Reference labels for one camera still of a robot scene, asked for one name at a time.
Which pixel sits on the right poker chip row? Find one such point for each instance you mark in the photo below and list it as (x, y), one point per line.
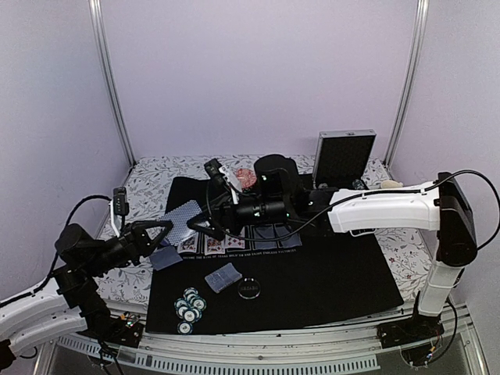
(358, 184)

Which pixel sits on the blue green chip stack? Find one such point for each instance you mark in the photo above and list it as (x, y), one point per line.
(190, 306)

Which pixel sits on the aluminium frame post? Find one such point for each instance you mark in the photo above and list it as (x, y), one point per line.
(416, 46)
(98, 26)

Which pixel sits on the blue playing card deck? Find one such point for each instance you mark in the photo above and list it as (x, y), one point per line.
(179, 218)

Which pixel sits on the right aluminium frame post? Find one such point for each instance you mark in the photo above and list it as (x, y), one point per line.
(416, 46)

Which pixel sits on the black poker mat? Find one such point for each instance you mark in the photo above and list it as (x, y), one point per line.
(323, 280)

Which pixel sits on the dealt blue card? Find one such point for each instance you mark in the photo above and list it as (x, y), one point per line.
(164, 257)
(264, 232)
(223, 277)

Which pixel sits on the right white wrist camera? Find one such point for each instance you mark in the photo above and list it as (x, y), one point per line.
(223, 177)

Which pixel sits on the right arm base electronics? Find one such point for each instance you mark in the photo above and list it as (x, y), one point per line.
(408, 331)

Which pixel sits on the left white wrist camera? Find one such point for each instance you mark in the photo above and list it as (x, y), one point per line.
(119, 210)

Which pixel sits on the patterned small bowl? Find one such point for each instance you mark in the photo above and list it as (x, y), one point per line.
(246, 177)

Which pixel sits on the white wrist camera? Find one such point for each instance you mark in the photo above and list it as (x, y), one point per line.
(119, 210)
(223, 177)

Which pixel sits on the clear dealer button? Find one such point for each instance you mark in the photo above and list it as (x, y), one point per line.
(249, 288)

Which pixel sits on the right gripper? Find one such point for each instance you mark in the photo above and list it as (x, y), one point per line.
(218, 219)

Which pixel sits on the blue white poker chip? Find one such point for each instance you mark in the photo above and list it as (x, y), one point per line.
(184, 328)

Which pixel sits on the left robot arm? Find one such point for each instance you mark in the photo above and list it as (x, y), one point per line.
(67, 301)

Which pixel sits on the front aluminium rail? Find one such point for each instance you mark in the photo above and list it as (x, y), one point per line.
(349, 347)

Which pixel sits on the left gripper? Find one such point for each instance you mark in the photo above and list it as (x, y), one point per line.
(136, 241)

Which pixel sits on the left aluminium frame post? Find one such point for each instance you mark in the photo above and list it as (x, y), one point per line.
(98, 26)

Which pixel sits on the king face up card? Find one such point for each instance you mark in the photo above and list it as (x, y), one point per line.
(213, 246)

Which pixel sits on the aluminium poker chip case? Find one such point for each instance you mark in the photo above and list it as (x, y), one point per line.
(341, 156)

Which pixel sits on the cream ceramic mug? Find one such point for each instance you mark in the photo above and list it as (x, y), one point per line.
(391, 184)

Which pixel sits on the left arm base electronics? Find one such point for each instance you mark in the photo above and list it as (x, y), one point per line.
(101, 326)

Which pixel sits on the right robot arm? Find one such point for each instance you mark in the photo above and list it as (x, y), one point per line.
(280, 197)

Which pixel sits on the queen face up card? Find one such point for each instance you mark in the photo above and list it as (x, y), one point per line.
(188, 245)

